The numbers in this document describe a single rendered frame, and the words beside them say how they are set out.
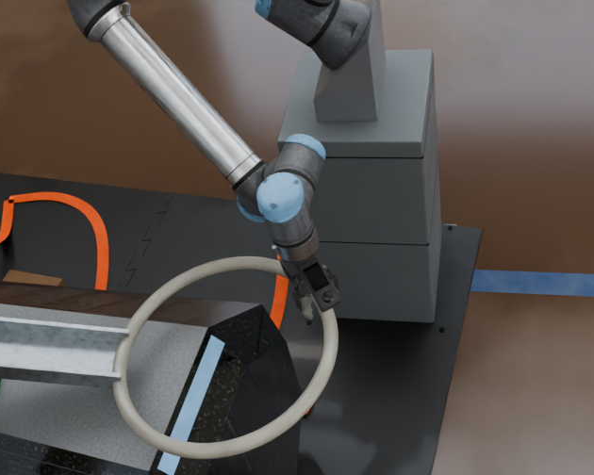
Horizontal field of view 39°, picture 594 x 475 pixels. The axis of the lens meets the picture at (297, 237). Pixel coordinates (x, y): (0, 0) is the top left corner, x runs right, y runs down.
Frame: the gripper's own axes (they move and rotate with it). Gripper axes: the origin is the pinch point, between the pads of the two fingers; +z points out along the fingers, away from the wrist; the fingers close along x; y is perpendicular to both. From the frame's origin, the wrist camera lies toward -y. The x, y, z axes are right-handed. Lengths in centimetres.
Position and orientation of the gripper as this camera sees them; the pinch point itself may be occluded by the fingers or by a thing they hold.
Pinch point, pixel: (322, 310)
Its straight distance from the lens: 184.6
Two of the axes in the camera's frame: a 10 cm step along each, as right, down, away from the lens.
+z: 2.3, 6.5, 7.2
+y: -4.6, -5.8, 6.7
